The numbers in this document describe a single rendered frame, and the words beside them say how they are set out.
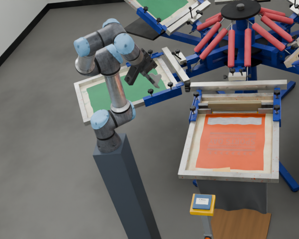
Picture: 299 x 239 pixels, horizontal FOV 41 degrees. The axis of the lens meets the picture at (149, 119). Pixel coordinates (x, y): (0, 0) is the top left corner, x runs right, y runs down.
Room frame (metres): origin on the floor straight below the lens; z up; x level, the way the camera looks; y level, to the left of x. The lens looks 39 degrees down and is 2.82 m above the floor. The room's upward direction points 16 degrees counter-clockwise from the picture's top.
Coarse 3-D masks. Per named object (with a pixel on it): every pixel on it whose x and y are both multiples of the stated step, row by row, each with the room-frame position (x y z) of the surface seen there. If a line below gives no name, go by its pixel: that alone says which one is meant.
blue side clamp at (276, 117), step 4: (280, 92) 2.13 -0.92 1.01; (280, 96) 2.09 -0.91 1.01; (276, 100) 2.07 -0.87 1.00; (280, 100) 2.05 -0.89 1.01; (280, 104) 2.01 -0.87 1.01; (280, 108) 1.97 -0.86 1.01; (280, 112) 1.93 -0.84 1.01; (276, 116) 1.92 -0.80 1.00; (280, 116) 1.90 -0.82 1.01; (276, 120) 1.88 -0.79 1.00; (280, 120) 1.87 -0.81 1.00; (280, 124) 1.87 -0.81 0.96
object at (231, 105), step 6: (210, 102) 2.17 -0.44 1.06; (216, 102) 2.15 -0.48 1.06; (222, 102) 2.13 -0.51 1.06; (228, 102) 2.11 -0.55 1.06; (234, 102) 2.10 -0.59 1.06; (240, 102) 2.08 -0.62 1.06; (246, 102) 2.06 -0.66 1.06; (252, 102) 2.05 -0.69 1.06; (258, 102) 2.03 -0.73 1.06; (210, 108) 2.15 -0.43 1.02; (216, 108) 2.14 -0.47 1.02; (222, 108) 2.12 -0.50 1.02; (228, 108) 2.11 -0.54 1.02; (234, 108) 2.09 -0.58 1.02; (240, 108) 2.07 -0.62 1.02; (246, 108) 2.06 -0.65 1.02; (252, 108) 2.04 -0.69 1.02
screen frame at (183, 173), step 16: (208, 96) 2.33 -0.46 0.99; (224, 96) 2.28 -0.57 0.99; (240, 96) 2.23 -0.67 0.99; (256, 96) 2.18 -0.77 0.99; (272, 96) 2.14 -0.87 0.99; (192, 128) 2.04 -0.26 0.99; (272, 144) 1.70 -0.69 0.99; (272, 160) 1.58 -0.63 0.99; (192, 176) 1.63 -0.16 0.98; (208, 176) 1.59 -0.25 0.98; (224, 176) 1.56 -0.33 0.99; (240, 176) 1.52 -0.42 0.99; (256, 176) 1.49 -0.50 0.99; (272, 176) 1.46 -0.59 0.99
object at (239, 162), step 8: (264, 120) 1.96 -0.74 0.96; (240, 128) 1.95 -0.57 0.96; (248, 128) 1.93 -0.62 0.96; (256, 128) 1.91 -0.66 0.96; (264, 128) 1.89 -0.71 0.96; (256, 136) 1.84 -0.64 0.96; (264, 136) 1.82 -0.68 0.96; (256, 144) 1.77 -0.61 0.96; (256, 152) 1.70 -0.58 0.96; (232, 160) 1.69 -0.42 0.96; (240, 160) 1.67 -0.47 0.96; (248, 160) 1.66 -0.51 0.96; (256, 160) 1.64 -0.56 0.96; (232, 168) 1.63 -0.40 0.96; (240, 168) 1.61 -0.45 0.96; (248, 168) 1.60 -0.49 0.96; (256, 168) 1.58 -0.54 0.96
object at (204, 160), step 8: (208, 128) 2.03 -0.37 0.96; (216, 128) 2.01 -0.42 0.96; (224, 128) 1.99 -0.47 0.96; (232, 128) 1.97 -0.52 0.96; (208, 136) 1.96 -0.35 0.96; (200, 144) 1.90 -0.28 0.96; (200, 152) 1.83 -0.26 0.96; (200, 160) 1.76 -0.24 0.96; (208, 160) 1.75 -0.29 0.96; (216, 160) 1.73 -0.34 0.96; (224, 160) 1.71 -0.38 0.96; (208, 168) 1.68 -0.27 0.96
